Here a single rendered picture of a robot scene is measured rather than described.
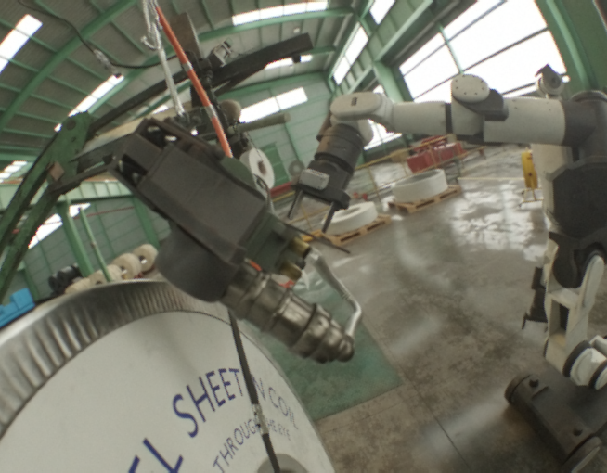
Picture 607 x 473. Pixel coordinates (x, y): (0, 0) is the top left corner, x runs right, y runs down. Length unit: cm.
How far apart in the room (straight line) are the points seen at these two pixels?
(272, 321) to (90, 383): 17
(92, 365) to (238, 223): 17
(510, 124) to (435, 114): 15
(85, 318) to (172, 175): 15
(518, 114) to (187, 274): 56
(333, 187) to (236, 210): 34
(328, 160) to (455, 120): 26
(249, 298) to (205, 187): 11
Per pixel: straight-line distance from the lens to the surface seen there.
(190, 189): 24
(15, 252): 135
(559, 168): 75
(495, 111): 55
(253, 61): 121
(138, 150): 31
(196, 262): 24
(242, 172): 40
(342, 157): 55
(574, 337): 105
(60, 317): 24
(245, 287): 27
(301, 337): 27
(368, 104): 58
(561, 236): 89
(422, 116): 57
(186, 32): 129
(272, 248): 35
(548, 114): 59
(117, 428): 26
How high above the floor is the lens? 137
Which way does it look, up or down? 11 degrees down
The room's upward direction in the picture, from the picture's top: 22 degrees counter-clockwise
